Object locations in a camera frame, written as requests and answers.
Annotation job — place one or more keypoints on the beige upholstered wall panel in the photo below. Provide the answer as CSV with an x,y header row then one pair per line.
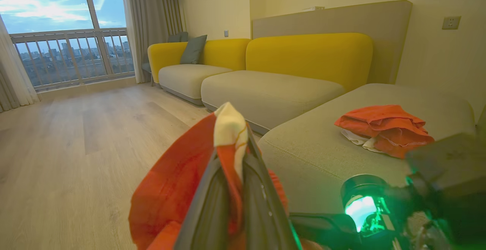
x,y
383,20

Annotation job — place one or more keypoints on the cream sheer curtain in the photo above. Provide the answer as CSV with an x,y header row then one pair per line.
x,y
13,75

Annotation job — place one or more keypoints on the square wall power outlet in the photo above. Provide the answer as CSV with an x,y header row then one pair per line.
x,y
451,22

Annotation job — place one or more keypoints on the large glass window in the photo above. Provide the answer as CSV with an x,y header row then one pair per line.
x,y
49,7

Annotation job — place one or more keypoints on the orange garment with white lining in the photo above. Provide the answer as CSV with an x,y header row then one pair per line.
x,y
383,124

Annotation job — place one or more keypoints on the orange garment with cream collar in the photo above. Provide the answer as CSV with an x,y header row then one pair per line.
x,y
171,189

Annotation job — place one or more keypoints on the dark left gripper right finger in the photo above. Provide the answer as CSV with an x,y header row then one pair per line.
x,y
265,212

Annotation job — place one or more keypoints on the grey chair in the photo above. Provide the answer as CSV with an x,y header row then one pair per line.
x,y
178,36

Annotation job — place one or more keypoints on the grey green throw cushion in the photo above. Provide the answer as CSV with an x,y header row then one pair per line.
x,y
193,49

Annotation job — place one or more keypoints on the yellow backed sofa module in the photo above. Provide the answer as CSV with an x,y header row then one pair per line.
x,y
273,94

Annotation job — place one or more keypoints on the beige backless sofa module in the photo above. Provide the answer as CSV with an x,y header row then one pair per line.
x,y
322,155

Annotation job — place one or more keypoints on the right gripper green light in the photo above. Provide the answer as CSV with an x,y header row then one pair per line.
x,y
370,212

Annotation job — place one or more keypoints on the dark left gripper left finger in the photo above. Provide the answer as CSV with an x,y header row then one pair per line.
x,y
207,212

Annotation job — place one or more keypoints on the yellow sofa module with armrest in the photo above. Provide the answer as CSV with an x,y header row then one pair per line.
x,y
190,77

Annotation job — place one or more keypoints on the small white flat device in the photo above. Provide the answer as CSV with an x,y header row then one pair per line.
x,y
314,8

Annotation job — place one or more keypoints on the beige heavy curtain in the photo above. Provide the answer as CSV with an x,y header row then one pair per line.
x,y
142,22

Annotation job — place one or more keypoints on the balcony metal railing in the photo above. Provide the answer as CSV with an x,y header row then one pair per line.
x,y
72,58

